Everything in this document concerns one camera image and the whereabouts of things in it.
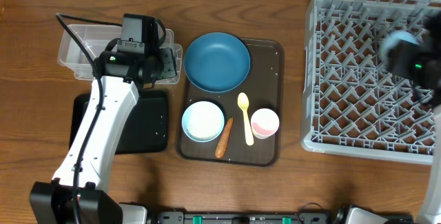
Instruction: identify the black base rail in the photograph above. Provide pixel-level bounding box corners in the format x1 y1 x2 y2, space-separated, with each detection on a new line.
147 201 414 224

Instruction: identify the yellow plastic spoon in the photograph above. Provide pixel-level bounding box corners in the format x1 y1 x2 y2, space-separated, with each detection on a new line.
237 92 254 146

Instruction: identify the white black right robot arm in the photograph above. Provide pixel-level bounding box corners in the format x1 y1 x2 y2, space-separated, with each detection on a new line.
380 14 440 224

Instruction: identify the grey dishwasher rack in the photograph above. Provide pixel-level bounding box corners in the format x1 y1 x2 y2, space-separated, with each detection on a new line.
300 0 440 165

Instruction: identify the clear plastic bin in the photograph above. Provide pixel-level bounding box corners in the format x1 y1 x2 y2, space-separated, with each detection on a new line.
58 24 183 85

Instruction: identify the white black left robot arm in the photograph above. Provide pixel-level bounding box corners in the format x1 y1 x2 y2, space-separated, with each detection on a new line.
30 47 177 223

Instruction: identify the light blue plastic cup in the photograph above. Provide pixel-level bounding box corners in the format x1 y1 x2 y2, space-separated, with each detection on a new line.
378 31 418 61

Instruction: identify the light blue rice bowl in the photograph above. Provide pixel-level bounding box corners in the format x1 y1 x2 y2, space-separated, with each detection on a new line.
181 101 225 143

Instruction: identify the orange carrot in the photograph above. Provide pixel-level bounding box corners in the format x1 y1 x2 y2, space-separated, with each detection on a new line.
215 117 234 159

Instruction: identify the dark blue plate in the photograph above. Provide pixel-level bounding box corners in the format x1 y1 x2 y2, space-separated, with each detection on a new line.
184 32 251 93

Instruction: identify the pink white plastic cup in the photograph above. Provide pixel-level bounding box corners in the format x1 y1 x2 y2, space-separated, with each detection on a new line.
251 108 280 139

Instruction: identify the black plastic bin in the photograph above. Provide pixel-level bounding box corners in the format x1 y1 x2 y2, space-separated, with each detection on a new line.
69 87 167 159

